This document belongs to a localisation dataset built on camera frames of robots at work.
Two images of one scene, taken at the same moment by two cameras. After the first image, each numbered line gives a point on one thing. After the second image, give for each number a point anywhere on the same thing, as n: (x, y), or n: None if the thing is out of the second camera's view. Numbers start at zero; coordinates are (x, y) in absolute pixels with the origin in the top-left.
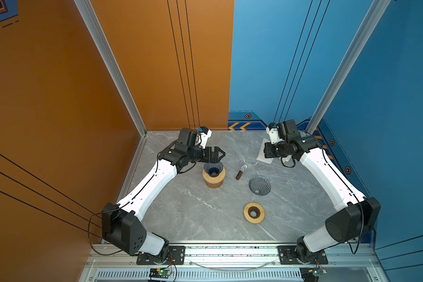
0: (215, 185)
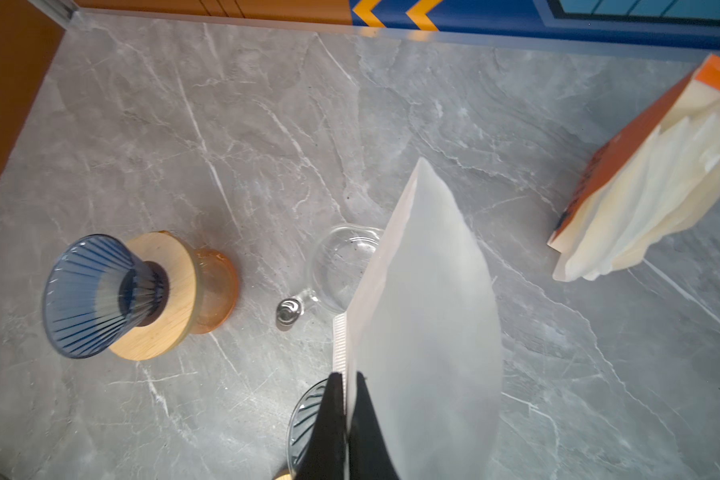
0: (218, 290)
